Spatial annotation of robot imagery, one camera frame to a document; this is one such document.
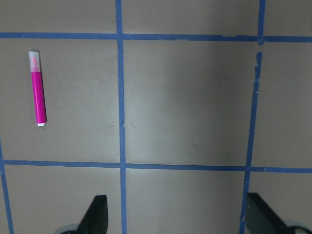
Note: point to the pink highlighter pen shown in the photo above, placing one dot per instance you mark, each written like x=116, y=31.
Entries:
x=37, y=86

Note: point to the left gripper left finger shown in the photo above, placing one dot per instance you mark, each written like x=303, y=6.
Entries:
x=95, y=220

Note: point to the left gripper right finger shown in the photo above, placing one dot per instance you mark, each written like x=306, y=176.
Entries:
x=261, y=219

